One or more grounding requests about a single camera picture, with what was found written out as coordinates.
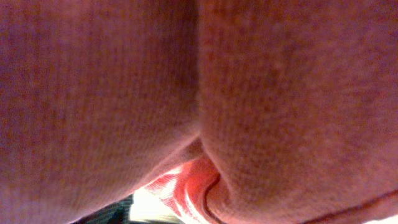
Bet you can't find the red orange t-shirt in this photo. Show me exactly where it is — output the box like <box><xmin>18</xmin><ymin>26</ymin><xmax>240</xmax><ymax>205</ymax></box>
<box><xmin>1</xmin><ymin>1</ymin><xmax>397</xmax><ymax>223</ymax></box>

